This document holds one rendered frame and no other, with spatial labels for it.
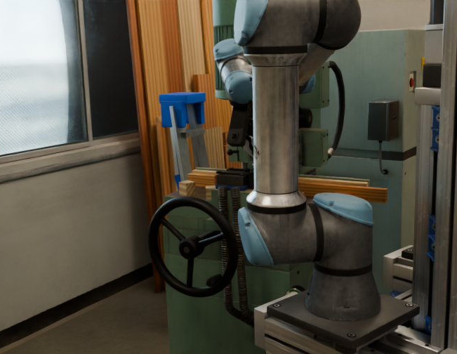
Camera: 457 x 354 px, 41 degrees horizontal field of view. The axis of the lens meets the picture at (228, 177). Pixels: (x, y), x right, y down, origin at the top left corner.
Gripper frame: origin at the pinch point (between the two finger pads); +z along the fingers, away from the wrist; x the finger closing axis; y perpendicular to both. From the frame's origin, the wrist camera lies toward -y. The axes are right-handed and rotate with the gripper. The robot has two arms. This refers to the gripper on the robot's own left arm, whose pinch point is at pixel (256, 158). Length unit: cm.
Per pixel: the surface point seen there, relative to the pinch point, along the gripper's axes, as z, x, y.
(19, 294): 89, 147, -7
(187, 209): 15.9, 24.5, -7.9
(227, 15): -30.3, 12.8, 27.7
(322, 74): -0.9, -6.7, 42.1
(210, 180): 18.5, 25.2, 8.5
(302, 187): 18.1, -7.5, 8.7
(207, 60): 67, 120, 167
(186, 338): 53, 27, -30
